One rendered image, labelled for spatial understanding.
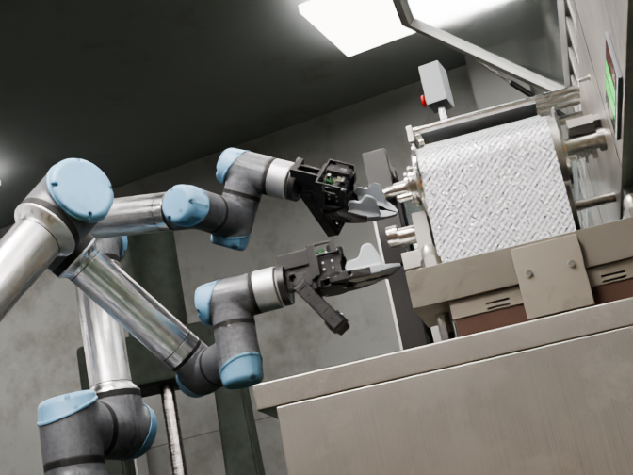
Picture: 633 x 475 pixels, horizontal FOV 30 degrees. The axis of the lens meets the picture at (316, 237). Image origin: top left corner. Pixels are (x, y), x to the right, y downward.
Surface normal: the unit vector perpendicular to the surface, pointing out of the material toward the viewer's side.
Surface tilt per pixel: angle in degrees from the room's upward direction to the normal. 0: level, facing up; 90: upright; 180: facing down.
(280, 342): 90
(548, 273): 90
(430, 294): 90
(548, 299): 90
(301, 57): 180
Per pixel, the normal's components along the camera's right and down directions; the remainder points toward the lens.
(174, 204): -0.53, -0.15
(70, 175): 0.59, -0.43
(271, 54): 0.18, 0.94
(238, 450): -0.11, -0.28
